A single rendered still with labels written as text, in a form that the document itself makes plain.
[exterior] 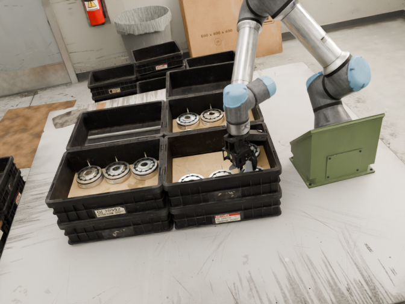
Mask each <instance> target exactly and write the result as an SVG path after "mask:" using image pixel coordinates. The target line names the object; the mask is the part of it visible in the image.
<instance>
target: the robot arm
mask: <svg viewBox="0 0 405 304"><path fill-rule="evenodd" d="M269 16H270V17H271V18H272V19H273V20H280V21H281V22H282V23H283V24H284V26H285V27H286V28H287V29H288V30H289V31H290V32H291V33H292V34H293V35H294V36H295V37H296V39H297V40H298V41H299V42H300V43H301V44H302V46H303V47H305V49H306V50H308V52H309V53H310V54H311V55H312V56H313V57H314V59H315V60H316V61H317V62H318V63H319V64H320V65H321V66H322V67H323V70H322V71H319V72H318V73H315V74H313V75H312V76H310V77H309V78H308V79H307V81H306V88H307V93H308V95H309V99H310V103H311V105H312V109H313V114H314V129H316V128H320V127H325V126H328V125H333V124H338V123H342V122H346V121H351V120H352V118H351V116H350V115H349V114H348V112H347V111H346V110H345V108H344V106H343V104H342V100H341V99H342V98H344V97H346V96H349V95H351V94H352V93H355V92H358V91H360V90H361V89H363V88H365V87H367V85H369V82H370V81H371V68H370V66H369V64H368V62H367V61H366V60H365V59H364V58H363V57H361V56H354V57H353V56H352V55H351V54H350V53H349V52H348V51H341V49H340V48H339V47H338V46H337V45H336V44H335V43H334V41H332V40H331V38H330V37H329V36H328V35H327V34H326V32H325V31H324V30H323V29H322V28H321V27H320V26H319V25H318V24H317V22H316V21H315V20H314V19H313V18H312V17H311V15H309V14H308V12H307V11H306V10H305V9H304V8H303V6H302V5H301V4H300V3H299V2H298V0H243V1H242V4H241V6H240V11H239V16H238V20H237V27H236V29H237V32H238V38H237V45H236V53H235V58H234V66H233V73H232V78H231V84H229V85H228V86H226V87H225V89H224V91H223V94H224V95H223V98H224V99H223V103H224V105H223V108H224V112H225V118H226V125H227V131H228V134H226V135H225V136H224V142H225V147H224V148H222V154H223V159H224V161H225V160H226V159H228V160H230V162H231V163H232V164H231V165H230V166H229V170H230V171H231V170H233V169H236V168H237V170H238V172H240V170H242V169H243V166H244V165H245V171H244V172H249V171H256V169H257V158H256V153H255V152H254V148H253V146H252V145H251V144H250V141H265V140H266V138H267V135H268V134H266V133H265V132H264V131H262V130H250V115H249V110H251V109H253V108H254V107H255V106H258V105H259V104H261V103H262V102H264V101H266V100H267V99H270V97H272V96H273V95H274V94H275V93H276V90H277V87H276V83H275V81H274V80H273V79H272V78H271V77H270V76H267V75H263V76H261V77H258V78H256V79H255V80H254V81H253V73H254V64H255V59H256V50H257V41H258V36H259V34H260V33H261V32H262V26H263V23H264V21H265V20H266V19H267V18H268V17H269ZM225 151H226V152H227V156H225V157H224V152H225ZM248 159H249V160H248Z"/></svg>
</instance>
